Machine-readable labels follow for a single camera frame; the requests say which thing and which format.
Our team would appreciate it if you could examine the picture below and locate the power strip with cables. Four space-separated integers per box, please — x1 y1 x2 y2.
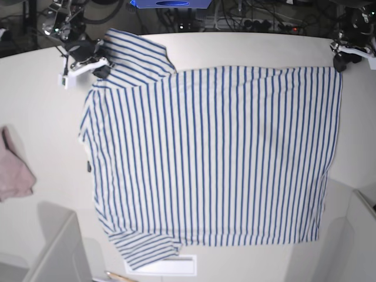
200 16 305 35

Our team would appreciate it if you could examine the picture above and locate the white rectangular table inset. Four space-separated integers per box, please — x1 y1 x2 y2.
125 255 197 277

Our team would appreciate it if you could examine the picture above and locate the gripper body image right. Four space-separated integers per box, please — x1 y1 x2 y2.
330 41 371 63

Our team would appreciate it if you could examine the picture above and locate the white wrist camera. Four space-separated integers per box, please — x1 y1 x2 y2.
58 73 76 90
367 55 376 71

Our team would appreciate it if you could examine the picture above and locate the pink folded cloth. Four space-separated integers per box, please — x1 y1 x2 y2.
1 126 36 202

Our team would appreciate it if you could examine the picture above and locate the blue white striped T-shirt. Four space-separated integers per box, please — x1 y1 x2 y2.
79 29 343 270

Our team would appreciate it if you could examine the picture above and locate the blue box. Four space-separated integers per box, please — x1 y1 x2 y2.
130 0 212 9

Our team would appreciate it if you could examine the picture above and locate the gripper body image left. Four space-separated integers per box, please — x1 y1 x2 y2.
64 39 102 63

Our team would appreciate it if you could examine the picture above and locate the wooden stick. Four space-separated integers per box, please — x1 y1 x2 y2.
105 271 134 282

